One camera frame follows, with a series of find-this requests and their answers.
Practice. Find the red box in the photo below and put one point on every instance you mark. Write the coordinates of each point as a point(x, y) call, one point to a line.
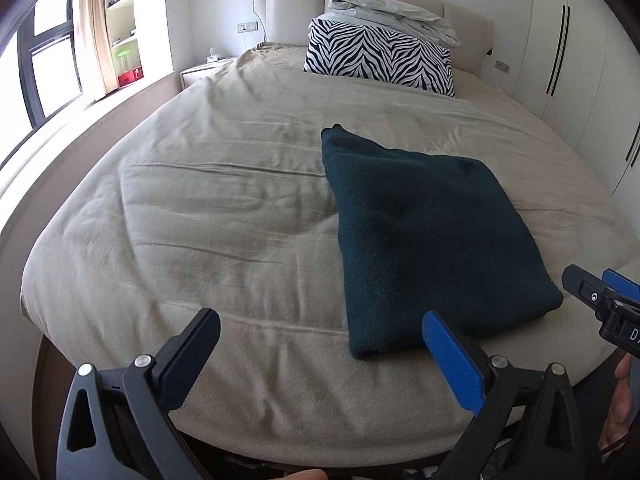
point(130, 78)

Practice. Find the white wardrobe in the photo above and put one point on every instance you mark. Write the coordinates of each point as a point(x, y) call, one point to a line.
point(585, 60)

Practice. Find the beige curtain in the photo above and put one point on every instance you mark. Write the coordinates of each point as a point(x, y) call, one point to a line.
point(95, 30)

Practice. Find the white wall shelf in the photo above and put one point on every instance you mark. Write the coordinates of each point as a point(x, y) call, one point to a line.
point(122, 10)

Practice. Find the small white bedside item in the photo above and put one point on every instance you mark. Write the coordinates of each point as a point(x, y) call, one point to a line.
point(215, 56)

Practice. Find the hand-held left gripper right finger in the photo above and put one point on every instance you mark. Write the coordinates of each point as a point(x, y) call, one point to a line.
point(455, 360)

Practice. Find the person's right hand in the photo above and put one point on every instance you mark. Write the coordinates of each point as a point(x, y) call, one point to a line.
point(622, 400)

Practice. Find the bed with beige cover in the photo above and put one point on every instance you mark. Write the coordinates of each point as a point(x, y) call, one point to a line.
point(200, 210)

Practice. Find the beige padded headboard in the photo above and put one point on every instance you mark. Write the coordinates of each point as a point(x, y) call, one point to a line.
point(290, 10)

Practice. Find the wide wall socket panel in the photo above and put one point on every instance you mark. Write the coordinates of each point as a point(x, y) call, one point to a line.
point(248, 26)

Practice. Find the white folded duvet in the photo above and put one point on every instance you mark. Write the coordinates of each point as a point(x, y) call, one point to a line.
point(395, 15)

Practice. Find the zebra print pillow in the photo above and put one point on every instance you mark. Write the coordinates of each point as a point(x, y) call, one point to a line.
point(380, 57)

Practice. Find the dark teal knit sweater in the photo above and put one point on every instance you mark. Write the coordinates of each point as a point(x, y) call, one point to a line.
point(430, 240)

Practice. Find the black framed window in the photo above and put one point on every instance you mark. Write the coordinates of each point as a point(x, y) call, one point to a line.
point(47, 60)

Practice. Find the small wall socket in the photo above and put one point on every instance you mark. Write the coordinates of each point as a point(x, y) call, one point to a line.
point(502, 65)

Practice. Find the beige window ledge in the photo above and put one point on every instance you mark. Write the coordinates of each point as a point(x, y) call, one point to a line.
point(100, 120)

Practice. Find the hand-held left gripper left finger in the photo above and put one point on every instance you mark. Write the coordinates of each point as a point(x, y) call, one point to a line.
point(192, 355)

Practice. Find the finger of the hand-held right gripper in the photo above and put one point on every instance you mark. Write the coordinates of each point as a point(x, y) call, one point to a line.
point(622, 284)
point(582, 285)

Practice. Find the beige nightstand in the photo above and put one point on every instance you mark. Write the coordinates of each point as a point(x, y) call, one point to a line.
point(202, 72)

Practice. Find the green table lamp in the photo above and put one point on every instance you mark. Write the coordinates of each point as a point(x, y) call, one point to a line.
point(123, 57)

